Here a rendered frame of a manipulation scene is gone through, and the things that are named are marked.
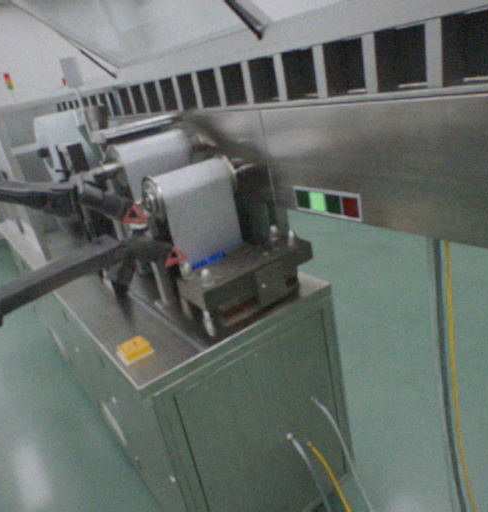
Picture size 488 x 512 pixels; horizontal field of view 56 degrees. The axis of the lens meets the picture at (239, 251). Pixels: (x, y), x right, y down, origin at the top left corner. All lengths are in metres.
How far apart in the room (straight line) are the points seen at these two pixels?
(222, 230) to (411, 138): 0.68
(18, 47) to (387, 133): 6.21
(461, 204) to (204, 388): 0.78
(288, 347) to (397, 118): 0.73
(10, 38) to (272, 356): 6.10
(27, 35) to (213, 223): 5.79
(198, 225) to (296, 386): 0.59
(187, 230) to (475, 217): 0.79
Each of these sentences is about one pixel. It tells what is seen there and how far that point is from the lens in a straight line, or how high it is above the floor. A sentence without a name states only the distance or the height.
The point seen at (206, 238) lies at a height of 1.09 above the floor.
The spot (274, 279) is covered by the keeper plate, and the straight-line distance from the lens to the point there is 1.36.
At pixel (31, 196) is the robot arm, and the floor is 1.36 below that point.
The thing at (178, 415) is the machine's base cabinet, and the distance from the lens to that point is 1.29.
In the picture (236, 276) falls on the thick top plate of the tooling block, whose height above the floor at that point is 1.03.
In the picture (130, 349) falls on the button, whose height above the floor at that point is 0.92.
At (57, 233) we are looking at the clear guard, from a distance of 2.36.
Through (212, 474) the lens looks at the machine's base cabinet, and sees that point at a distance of 1.47.
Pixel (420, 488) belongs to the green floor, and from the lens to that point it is 2.05.
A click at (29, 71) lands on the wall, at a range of 6.96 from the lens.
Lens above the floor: 1.57
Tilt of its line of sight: 22 degrees down
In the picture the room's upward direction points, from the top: 12 degrees counter-clockwise
